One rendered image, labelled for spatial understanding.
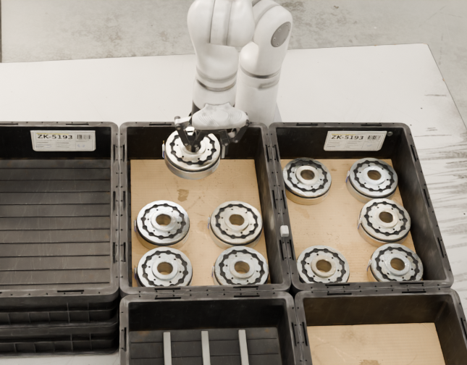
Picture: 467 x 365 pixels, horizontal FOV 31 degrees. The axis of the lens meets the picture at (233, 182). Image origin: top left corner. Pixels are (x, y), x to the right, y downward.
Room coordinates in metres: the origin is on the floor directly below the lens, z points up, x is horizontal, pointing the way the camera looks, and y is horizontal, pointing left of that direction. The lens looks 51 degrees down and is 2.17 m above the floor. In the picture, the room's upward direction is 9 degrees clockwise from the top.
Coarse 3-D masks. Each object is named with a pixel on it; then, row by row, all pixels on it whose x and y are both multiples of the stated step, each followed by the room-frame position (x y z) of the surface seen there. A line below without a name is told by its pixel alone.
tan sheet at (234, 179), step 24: (144, 168) 1.08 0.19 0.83; (240, 168) 1.13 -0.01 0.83; (144, 192) 1.02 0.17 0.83; (168, 192) 1.03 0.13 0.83; (192, 192) 1.04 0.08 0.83; (216, 192) 1.05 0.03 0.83; (240, 192) 1.06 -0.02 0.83; (192, 216) 0.98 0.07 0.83; (192, 240) 0.92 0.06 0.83; (264, 240) 0.95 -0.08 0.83; (192, 264) 0.87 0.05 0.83
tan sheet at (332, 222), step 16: (288, 160) 1.17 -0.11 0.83; (320, 160) 1.18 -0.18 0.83; (336, 160) 1.19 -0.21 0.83; (352, 160) 1.20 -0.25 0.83; (384, 160) 1.21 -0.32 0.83; (336, 176) 1.15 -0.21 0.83; (336, 192) 1.10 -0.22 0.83; (288, 208) 1.04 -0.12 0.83; (304, 208) 1.05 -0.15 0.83; (320, 208) 1.05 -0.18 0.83; (336, 208) 1.06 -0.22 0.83; (352, 208) 1.07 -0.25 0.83; (304, 224) 1.01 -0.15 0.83; (320, 224) 1.01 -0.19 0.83; (336, 224) 1.02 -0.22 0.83; (352, 224) 1.03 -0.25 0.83; (304, 240) 0.97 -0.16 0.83; (320, 240) 0.97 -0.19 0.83; (336, 240) 0.98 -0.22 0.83; (352, 240) 0.99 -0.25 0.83; (352, 256) 0.95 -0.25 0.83; (368, 256) 0.95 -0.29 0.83; (352, 272) 0.91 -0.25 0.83
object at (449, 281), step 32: (288, 128) 1.17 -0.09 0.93; (320, 128) 1.18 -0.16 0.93; (352, 128) 1.20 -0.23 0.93; (384, 128) 1.21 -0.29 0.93; (416, 160) 1.13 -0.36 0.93; (288, 224) 0.93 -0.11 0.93; (288, 256) 0.85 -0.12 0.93; (320, 288) 0.80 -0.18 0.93; (352, 288) 0.81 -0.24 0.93; (384, 288) 0.82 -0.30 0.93
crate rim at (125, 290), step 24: (120, 144) 1.05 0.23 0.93; (264, 144) 1.11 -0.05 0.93; (120, 168) 0.99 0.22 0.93; (120, 192) 0.94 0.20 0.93; (120, 216) 0.88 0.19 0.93; (120, 240) 0.83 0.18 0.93; (120, 264) 0.78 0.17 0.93; (288, 264) 0.84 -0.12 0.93; (120, 288) 0.74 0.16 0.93; (144, 288) 0.74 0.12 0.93; (168, 288) 0.75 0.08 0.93; (192, 288) 0.76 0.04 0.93; (216, 288) 0.76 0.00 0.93; (240, 288) 0.77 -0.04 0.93; (264, 288) 0.78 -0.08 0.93; (288, 288) 0.79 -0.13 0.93
